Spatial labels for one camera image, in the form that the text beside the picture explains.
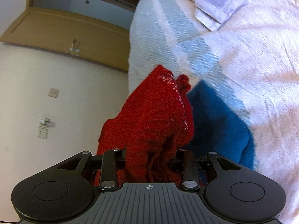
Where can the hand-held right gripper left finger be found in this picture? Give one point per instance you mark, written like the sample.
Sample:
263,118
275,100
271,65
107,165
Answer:
112,168

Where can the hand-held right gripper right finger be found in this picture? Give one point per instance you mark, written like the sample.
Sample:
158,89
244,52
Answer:
189,168

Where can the red knitted sweater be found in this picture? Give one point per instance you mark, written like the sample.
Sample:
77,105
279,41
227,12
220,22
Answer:
151,112

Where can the teal blue garment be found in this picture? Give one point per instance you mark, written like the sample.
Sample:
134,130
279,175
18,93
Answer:
217,126

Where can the light blue herringbone blanket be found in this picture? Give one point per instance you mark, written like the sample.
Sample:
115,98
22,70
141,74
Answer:
163,39

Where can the wooden door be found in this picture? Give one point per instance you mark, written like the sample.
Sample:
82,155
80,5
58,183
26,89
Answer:
58,32

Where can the white wall socket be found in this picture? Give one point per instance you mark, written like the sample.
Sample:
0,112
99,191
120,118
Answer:
42,133

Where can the beige blank wall plate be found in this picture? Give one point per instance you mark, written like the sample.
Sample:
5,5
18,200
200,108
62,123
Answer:
53,92

